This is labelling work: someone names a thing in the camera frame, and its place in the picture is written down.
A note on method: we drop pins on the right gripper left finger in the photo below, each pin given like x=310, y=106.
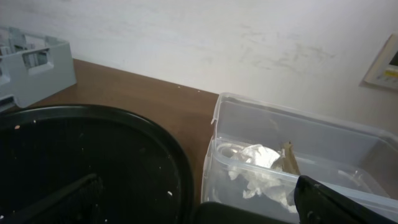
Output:
x=74, y=203

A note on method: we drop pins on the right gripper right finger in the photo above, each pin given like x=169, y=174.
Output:
x=319, y=204

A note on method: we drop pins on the brown gold snack wrapper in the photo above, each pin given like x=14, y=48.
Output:
x=288, y=162

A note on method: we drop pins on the white napkin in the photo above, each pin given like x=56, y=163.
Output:
x=259, y=183

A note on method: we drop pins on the grey plastic dishwasher rack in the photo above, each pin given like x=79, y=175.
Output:
x=33, y=67

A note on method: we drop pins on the clear plastic bin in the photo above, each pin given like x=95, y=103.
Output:
x=357, y=161

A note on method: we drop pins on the black rectangular tray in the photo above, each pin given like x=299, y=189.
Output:
x=218, y=213

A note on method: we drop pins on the round black tray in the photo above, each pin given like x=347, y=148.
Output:
x=144, y=176

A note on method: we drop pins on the beige wall control panel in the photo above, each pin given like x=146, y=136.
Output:
x=383, y=71

